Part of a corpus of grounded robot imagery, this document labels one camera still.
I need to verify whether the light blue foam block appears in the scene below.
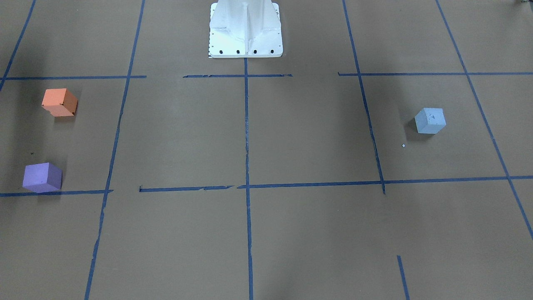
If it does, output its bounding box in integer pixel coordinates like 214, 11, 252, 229
414, 107, 447, 134

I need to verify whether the orange foam block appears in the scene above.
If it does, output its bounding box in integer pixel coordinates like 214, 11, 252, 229
41, 88, 78, 117

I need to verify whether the purple foam block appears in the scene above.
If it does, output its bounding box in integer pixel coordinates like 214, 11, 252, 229
22, 162, 62, 193

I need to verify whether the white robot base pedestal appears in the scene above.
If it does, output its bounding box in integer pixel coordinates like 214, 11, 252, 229
208, 0, 284, 58

